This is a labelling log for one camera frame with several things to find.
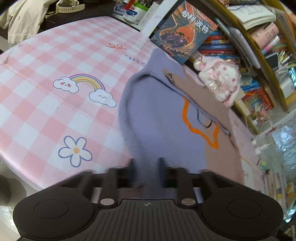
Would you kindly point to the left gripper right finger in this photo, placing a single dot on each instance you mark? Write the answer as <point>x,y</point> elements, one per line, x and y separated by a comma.
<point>179,180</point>

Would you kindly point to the pink checkered desk mat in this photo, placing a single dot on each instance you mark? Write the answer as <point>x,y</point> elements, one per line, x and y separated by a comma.
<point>60,92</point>

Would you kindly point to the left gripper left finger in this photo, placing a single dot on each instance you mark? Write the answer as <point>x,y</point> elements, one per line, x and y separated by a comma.
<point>113,180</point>

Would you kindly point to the cream cloth garment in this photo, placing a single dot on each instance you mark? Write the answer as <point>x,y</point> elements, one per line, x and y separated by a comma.
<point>23,19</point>

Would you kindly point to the beige wrist watch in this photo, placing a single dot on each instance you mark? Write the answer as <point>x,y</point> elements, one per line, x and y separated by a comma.
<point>69,6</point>

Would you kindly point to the white pen holder box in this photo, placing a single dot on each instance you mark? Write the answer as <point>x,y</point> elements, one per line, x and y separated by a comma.
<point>135,12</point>

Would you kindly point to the wooden bookshelf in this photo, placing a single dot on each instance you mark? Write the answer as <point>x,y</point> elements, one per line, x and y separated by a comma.
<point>259,38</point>

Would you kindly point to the brown and purple sweater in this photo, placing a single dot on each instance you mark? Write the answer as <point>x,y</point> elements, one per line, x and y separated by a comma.
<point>165,113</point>

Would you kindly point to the pink white plush bunny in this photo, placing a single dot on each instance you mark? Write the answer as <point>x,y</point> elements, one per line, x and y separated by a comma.
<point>222,77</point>

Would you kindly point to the Harry Potter book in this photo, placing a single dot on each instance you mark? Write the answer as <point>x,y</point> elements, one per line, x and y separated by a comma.
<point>183,32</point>

